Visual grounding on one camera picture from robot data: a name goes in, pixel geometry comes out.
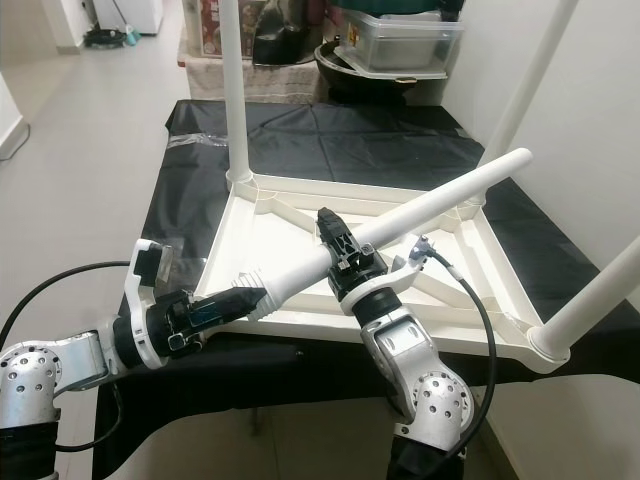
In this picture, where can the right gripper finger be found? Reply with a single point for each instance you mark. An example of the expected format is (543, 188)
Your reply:
(335, 230)

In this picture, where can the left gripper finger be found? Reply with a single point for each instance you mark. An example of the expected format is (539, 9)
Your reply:
(230, 303)

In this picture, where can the white upturned children table top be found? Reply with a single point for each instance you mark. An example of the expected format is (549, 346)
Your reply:
(250, 230)

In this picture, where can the white plastic table leg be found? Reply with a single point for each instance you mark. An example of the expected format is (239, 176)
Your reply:
(530, 85)
(590, 305)
(440, 195)
(235, 90)

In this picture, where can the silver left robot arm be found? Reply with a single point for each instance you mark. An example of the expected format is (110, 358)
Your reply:
(50, 370)

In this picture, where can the large clear tape patch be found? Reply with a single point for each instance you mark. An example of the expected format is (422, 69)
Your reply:
(180, 255)

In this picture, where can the black tablecloth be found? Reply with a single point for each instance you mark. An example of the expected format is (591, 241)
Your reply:
(360, 130)

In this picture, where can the black wok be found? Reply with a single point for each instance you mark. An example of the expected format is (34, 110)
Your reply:
(360, 88)

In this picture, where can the narrow clear tape strip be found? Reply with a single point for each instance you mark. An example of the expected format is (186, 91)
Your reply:
(198, 141)

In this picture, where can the beige cloth covered bench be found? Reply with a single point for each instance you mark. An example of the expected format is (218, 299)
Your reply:
(210, 82)

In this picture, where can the clear plastic storage box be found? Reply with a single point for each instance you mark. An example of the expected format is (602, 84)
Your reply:
(400, 45)

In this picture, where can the black bag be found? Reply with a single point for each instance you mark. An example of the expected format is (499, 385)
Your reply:
(285, 35)

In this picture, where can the green round lid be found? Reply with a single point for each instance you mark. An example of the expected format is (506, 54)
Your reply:
(390, 5)

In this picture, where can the orange lidded storage box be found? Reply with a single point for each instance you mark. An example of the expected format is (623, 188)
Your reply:
(210, 30)

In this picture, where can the mop head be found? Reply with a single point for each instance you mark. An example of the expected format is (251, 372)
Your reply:
(105, 40)

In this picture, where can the white appliance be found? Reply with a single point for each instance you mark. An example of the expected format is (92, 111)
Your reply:
(130, 12)

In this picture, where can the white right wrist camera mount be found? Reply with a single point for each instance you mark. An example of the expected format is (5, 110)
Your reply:
(380, 285)

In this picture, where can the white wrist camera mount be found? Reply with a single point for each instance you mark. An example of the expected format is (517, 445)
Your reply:
(380, 285)
(132, 290)

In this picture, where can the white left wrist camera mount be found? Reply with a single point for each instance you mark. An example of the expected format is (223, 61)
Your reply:
(132, 290)

